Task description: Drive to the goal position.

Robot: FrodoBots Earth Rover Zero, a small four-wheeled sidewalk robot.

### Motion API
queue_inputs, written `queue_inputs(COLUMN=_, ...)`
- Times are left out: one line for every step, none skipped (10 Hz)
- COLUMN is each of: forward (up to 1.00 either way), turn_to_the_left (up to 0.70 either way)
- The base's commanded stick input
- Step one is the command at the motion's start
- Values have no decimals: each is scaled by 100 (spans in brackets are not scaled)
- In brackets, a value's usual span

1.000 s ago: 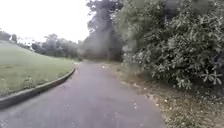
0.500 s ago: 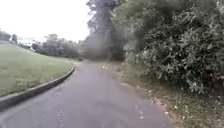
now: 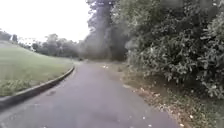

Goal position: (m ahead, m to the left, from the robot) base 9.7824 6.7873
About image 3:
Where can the green grass lawn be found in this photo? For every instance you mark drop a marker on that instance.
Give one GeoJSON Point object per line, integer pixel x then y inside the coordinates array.
{"type": "Point", "coordinates": [23, 66]}

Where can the leaf-strewn verge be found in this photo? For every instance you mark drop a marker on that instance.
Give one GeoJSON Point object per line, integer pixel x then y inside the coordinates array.
{"type": "Point", "coordinates": [173, 100]}

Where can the grey stone kerb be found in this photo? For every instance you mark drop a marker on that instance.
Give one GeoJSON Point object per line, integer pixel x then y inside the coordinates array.
{"type": "Point", "coordinates": [36, 88]}

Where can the distant row of trees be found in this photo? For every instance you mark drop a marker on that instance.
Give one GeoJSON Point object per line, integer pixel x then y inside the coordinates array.
{"type": "Point", "coordinates": [53, 46]}

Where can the grey asphalt path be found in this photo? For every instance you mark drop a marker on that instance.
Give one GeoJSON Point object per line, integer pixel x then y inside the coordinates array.
{"type": "Point", "coordinates": [90, 100]}

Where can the row of dense trees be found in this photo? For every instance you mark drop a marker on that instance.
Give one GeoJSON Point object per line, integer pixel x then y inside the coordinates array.
{"type": "Point", "coordinates": [166, 40]}

